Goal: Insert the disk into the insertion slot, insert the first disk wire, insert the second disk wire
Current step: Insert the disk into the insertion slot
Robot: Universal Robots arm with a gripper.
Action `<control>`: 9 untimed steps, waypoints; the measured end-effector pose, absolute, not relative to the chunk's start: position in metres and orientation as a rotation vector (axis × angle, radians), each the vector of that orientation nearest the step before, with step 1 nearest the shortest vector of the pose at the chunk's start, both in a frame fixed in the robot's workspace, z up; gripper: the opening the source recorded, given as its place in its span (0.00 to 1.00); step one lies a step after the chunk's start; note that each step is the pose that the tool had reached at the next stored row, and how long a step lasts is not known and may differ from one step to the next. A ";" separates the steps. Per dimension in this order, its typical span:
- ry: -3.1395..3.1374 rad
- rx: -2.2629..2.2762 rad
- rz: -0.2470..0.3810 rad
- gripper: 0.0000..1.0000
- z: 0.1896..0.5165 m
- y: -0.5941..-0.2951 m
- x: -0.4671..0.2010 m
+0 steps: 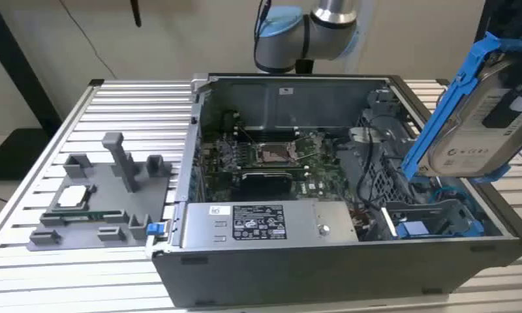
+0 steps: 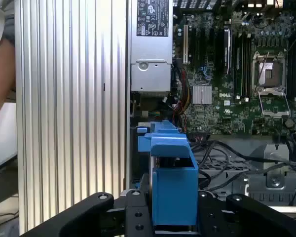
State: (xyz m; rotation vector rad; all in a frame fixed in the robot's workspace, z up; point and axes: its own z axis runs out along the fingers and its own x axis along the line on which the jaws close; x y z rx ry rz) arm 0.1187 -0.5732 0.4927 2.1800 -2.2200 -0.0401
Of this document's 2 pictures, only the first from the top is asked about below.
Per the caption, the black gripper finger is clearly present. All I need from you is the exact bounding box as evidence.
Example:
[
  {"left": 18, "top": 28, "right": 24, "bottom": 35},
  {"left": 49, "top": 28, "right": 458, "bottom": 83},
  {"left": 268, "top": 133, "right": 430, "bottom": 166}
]
[{"left": 481, "top": 78, "right": 522, "bottom": 130}]

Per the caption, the blue disk wire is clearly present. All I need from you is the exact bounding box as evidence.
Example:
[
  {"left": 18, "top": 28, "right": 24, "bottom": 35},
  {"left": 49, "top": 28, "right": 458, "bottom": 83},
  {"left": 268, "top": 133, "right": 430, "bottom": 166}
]
[{"left": 431, "top": 185, "right": 467, "bottom": 210}]

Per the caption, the grey metal disk bay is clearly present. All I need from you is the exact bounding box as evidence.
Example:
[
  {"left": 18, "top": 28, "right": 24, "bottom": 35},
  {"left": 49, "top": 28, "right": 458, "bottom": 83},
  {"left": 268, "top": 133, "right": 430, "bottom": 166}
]
[{"left": 336, "top": 109, "right": 475, "bottom": 213}]

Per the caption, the metal socket cover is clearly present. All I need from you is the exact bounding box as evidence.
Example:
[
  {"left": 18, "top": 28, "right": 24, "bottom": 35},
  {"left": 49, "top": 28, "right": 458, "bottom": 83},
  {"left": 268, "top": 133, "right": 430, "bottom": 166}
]
[{"left": 294, "top": 134, "right": 328, "bottom": 160}]

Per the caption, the green motherboard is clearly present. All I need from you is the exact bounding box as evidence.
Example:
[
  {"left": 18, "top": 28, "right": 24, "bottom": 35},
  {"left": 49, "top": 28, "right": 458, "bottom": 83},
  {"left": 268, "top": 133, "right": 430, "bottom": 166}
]
[{"left": 193, "top": 129, "right": 358, "bottom": 203}]

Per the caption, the CPU socket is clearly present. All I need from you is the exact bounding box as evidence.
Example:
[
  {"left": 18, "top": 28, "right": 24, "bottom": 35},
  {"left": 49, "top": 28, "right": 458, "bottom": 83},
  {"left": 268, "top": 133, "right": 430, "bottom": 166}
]
[{"left": 254, "top": 142, "right": 298, "bottom": 166}]

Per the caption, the black graphics card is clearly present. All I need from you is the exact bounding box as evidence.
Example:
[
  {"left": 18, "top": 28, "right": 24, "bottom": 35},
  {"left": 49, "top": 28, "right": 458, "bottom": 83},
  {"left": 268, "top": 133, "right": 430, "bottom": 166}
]
[{"left": 208, "top": 171, "right": 298, "bottom": 201}]

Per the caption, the black open PC case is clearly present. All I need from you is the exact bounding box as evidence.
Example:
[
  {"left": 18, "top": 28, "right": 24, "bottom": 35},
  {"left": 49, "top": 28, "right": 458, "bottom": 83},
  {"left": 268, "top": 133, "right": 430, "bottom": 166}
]
[{"left": 145, "top": 72, "right": 522, "bottom": 309}]

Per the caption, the silver power supply unit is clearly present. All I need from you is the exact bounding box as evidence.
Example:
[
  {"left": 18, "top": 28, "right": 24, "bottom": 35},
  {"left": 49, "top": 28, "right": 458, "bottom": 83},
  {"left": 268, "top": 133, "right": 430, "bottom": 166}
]
[{"left": 179, "top": 200, "right": 360, "bottom": 246}]

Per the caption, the black hanging antenna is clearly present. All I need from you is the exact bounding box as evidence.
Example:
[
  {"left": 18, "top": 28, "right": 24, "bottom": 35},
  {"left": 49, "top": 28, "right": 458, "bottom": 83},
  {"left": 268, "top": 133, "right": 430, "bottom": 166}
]
[{"left": 129, "top": 0, "right": 144, "bottom": 29}]

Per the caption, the grey parts rack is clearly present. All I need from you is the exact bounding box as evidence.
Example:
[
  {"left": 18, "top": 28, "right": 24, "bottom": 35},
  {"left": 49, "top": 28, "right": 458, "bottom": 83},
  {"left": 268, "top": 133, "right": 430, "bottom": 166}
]
[{"left": 28, "top": 132, "right": 173, "bottom": 252}]

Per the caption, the green RAM stick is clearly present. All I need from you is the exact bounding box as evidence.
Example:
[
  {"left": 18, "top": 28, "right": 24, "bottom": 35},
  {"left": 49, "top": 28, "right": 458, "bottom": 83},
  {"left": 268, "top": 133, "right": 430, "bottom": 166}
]
[{"left": 42, "top": 211, "right": 127, "bottom": 221}]

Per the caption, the silver CPU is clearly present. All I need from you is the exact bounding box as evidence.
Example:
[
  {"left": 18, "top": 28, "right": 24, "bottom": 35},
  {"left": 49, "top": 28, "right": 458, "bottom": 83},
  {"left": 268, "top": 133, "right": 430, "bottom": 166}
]
[{"left": 56, "top": 185, "right": 92, "bottom": 209}]

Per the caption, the black stand with base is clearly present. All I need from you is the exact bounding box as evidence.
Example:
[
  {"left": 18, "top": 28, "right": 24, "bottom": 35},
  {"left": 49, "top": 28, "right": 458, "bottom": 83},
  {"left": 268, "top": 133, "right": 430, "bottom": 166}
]
[{"left": 0, "top": 0, "right": 64, "bottom": 181}]

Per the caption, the long black cable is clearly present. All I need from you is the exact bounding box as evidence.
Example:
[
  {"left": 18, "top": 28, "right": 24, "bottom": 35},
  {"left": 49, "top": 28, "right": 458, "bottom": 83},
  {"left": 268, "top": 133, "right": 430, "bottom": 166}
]
[{"left": 355, "top": 126, "right": 391, "bottom": 210}]

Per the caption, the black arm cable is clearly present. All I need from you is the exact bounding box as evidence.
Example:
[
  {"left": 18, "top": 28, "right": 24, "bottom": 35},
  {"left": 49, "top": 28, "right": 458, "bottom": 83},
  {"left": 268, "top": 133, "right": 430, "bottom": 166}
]
[{"left": 255, "top": 0, "right": 274, "bottom": 50}]

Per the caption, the thin black wall cable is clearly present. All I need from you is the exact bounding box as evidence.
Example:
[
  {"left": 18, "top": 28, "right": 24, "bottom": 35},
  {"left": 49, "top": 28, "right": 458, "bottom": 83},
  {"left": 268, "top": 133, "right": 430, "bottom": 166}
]
[{"left": 67, "top": 0, "right": 119, "bottom": 81}]

